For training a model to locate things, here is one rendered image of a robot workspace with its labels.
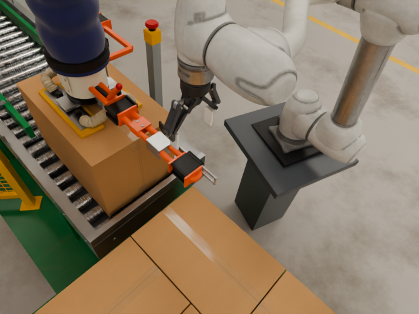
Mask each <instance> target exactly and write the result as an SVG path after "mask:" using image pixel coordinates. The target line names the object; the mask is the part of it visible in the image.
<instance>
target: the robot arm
mask: <svg viewBox="0 0 419 314"><path fill-rule="evenodd" d="M333 2H336V4H338V5H341V6H344V7H347V8H349V9H351V10H353V11H356V12H358V13H360V31H361V35H362V36H361V38H360V41H359V44H358V46H357V49H356V51H355V54H354V57H353V59H352V61H351V64H350V67H349V69H348V72H347V75H346V77H345V80H344V82H343V85H342V88H341V90H340V93H339V96H338V98H337V101H336V103H335V106H334V109H332V110H329V111H327V110H326V109H325V108H324V106H323V105H322V100H321V99H320V96H318V94H316V93H315V92H314V91H312V90H309V89H301V90H298V91H297V92H295V93H294V94H293V95H291V93H292V92H293V91H294V89H295V87H296V82H297V71H296V68H295V65H294V63H293V61H292V59H293V58H294V57H295V56H296V55H297V54H298V53H299V52H300V51H301V49H302V48H303V46H304V44H305V41H306V37H307V26H308V16H309V6H310V5H315V4H330V3H333ZM415 34H419V0H285V3H284V15H283V24H282V32H281V31H279V30H277V29H275V28H272V27H267V28H259V27H247V28H243V27H241V26H239V25H238V24H236V23H235V22H234V21H233V19H232V18H231V16H230V15H229V13H228V12H226V0H177V2H176V8H175V20H174V36H175V45H176V48H177V53H178V54H177V61H178V67H177V73H178V76H179V78H180V89H181V92H182V96H181V98H180V100H178V101H176V100H175V99H174V100H172V102H171V108H170V112H169V114H168V116H167V119H166V122H165V124H164V127H163V129H162V132H164V134H166V135H167V136H168V137H169V140H170V144H171V145H172V147H174V148H175V149H176V150H178V149H179V132H178V130H179V128H180V126H181V124H182V123H183V121H184V120H185V118H186V116H187V114H190V113H191V111H192V109H193V108H194V107H195V106H197V105H199V104H201V102H202V101H204V102H205V103H207V104H208V105H209V106H208V105H205V115H204V121H203V122H204V123H205V124H207V125H208V126H209V127H211V126H212V121H213V114H214V110H217V109H218V106H216V105H217V104H220V103H221V100H220V98H219V95H218V93H217V91H216V84H215V83H214V82H213V81H212V80H213V78H214V76H216V77H217V78H218V79H219V80H220V81H221V82H223V83H224V84H225V85H226V86H227V87H228V88H230V89H231V90H232V91H234V92H236V93H237V94H238V95H240V96H242V97H243V98H245V99H246V100H249V101H250V102H253V103H256V104H258V105H264V106H272V105H277V104H279V103H281V102H283V101H284V100H285V99H287V98H288V97H289V96H290V95H291V96H290V97H289V98H288V100H287V102H286V103H285V105H284V108H283V110H282V113H281V116H279V117H278V120H279V125H277V126H270V127H269V128H268V131H269V132H271V133H272V135H273V136H274V137H275V139H276V141H277V142H278V143H279V145H280V147H281V148H282V152H283V153H289V152H290V151H294V150H298V149H301V148H305V147H308V146H314V147H315V148H317V149H318V150H319V151H321V152H322V153H323V154H325V155H327V156H328V157H330V158H332V159H334V160H337V161H340V162H343V163H351V162H353V161H354V160H355V159H356V158H357V157H358V156H359V155H360V154H361V153H362V152H363V151H364V150H365V149H366V147H367V145H366V144H367V141H366V139H365V136H364V135H363V134H362V121H361V119H360V117H359V116H360V114H361V112H362V110H363V109H364V106H365V104H366V102H367V100H368V98H369V96H370V94H371V93H372V90H373V88H374V86H375V84H376V83H377V81H378V79H379V77H380V75H381V73H382V71H383V69H384V67H385V65H386V63H387V61H388V59H389V57H390V55H391V53H392V51H393V49H394V47H395V45H396V44H397V43H399V42H400V41H401V40H403V39H404V38H405V37H406V36H407V35H415ZM208 92H209V94H210V96H211V99H212V101H210V100H209V99H208V98H206V97H205V95H206V94H207V93H208ZM183 105H186V106H187V107H188V109H186V108H185V107H184V106H183Z"/></svg>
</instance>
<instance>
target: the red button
mask: <svg viewBox="0 0 419 314"><path fill-rule="evenodd" d="M145 26H146V27H147V28H148V30H149V31H155V30H156V28H157V27H158V26H159V24H158V22H157V21H156V20H154V19H149V20H147V21H146V22H145Z"/></svg>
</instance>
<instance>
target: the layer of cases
mask: <svg viewBox="0 0 419 314"><path fill-rule="evenodd" d="M131 237H132V238H131ZM131 237H129V238H128V239H126V240H125V241H123V242H122V243H121V244H120V245H119V246H117V247H116V248H115V249H114V250H113V251H111V252H110V253H109V254H107V255H106V256H105V257H104V258H103V259H101V260H100V261H99V262H97V263H96V264H95V265H94V266H93V267H91V268H90V269H88V271H86V272H85V273H84V274H83V275H81V276H80V277H79V278H78V279H77V280H75V281H74V282H72V283H71V284H70V285H69V286H68V287H66V288H65V289H64V290H63V291H61V292H60V293H59V294H58V295H56V296H55V297H54V298H53V299H52V300H50V301H49V302H48V303H46V304H45V305H44V306H43V307H42V308H40V309H39V310H38V311H36V312H35V313H34V314H336V313H335V312H334V311H333V310H331V309H330V308H329V307H328V306H327V305H326V304H325V303H324V302H323V301H322V300H320V299H319V298H318V297H317V296H316V295H314V294H313V293H312V292H311V291H310V290H309V289H308V288H307V287H306V286H305V285H304V284H302V283H301V282H300V281H299V280H298V279H296V278H295V276H293V274H291V273H290V272H289V271H288V270H286V271H285V268H284V267H283V266H282V265H281V264H280V263H279V262H278V261H277V260H276V259H275V258H273V257H272V256H271V255H270V254H269V253H267V252H266V251H265V250H264V249H263V248H262V247H261V246H260V245H259V244H258V243H257V242H255V241H254V240H253V239H252V238H251V237H250V236H248V235H247V233H245V232H244V231H243V230H242V229H241V228H240V227H239V226H237V225H236V224H235V223H234V222H233V221H232V220H231V219H230V218H229V217H228V216H226V215H225V214H224V213H223V212H222V211H220V210H219V209H218V208H217V207H216V206H215V205H214V204H213V203H212V202H211V201H210V200H208V199H207V198H206V197H205V196H204V195H202V194H201V193H200V192H199V191H198V190H197V189H196V188H195V187H194V186H192V187H191V188H189V190H187V191H186V192H185V193H183V194H182V195H181V196H180V197H178V198H177V199H176V200H174V201H173V202H172V203H171V204H170V205H169V206H167V207H166V208H164V210H162V211H161V212H160V213H158V214H157V215H156V216H155V217H154V218H152V219H151V220H150V221H148V222H147V223H146V224H145V225H144V226H142V227H141V228H140V229H139V230H137V231H136V232H135V233H134V234H132V235H131ZM284 271H285V272H284ZM283 272H284V273H283ZM282 273H283V274H282Z"/></svg>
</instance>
